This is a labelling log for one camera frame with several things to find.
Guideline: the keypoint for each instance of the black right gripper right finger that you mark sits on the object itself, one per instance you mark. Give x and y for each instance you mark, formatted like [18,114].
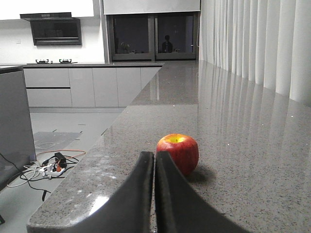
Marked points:
[179,209]

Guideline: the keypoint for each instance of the black range hood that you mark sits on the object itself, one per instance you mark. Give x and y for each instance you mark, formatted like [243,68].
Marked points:
[54,29]

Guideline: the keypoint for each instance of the black power adapter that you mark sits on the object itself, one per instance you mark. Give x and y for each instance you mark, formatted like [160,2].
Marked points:
[60,159]

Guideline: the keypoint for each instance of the dark framed window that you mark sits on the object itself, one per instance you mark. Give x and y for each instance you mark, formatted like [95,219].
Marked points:
[153,37]

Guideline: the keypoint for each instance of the white power strip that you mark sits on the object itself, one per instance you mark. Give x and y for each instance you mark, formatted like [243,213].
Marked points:
[51,170]

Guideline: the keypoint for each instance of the grey kitchen cabinets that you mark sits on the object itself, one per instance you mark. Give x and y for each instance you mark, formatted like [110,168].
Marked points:
[86,87]

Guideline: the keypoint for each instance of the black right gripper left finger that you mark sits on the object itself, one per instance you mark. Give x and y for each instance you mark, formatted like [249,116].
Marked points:
[128,209]

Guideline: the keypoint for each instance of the white vertical curtain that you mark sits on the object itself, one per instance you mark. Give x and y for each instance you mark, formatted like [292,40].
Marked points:
[265,41]

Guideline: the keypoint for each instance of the grey standing panel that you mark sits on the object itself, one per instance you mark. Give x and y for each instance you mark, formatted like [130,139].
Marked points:
[16,136]

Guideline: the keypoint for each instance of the white roller blind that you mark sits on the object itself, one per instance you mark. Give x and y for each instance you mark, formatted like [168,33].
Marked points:
[119,7]

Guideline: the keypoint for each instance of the grey floor mat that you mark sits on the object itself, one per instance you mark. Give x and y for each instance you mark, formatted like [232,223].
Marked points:
[53,140]

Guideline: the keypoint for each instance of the red yellow apple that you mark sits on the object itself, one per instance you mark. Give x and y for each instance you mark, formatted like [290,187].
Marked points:
[183,150]

